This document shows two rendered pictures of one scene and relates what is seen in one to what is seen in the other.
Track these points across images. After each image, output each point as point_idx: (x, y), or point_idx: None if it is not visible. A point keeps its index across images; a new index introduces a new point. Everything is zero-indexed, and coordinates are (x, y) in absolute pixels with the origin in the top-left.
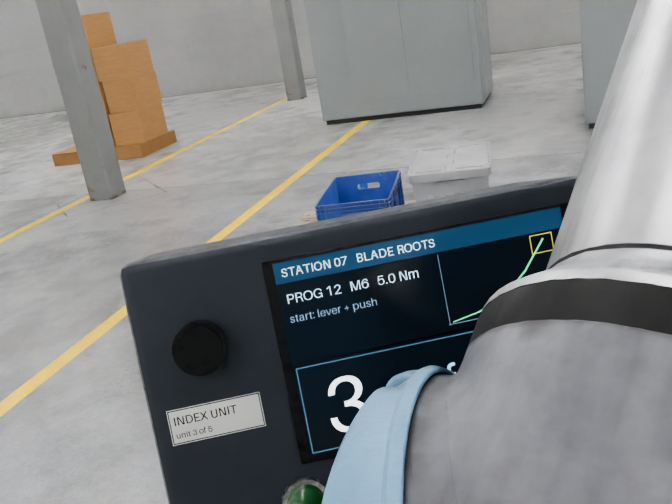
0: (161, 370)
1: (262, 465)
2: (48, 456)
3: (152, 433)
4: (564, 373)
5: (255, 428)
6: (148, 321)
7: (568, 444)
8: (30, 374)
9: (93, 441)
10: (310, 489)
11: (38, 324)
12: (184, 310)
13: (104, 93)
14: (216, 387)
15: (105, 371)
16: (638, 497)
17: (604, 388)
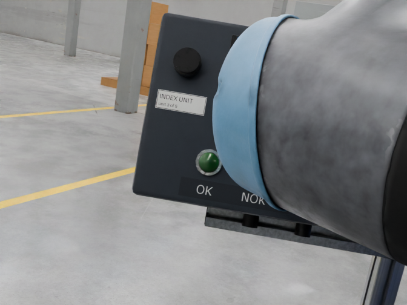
0: (164, 68)
1: (194, 135)
2: (34, 236)
3: (99, 247)
4: (361, 0)
5: (198, 115)
6: (167, 42)
7: (352, 14)
8: (41, 189)
9: (63, 238)
10: (213, 154)
11: (57, 164)
12: (186, 43)
13: (146, 51)
14: (186, 86)
15: (85, 203)
16: (373, 25)
17: (375, 2)
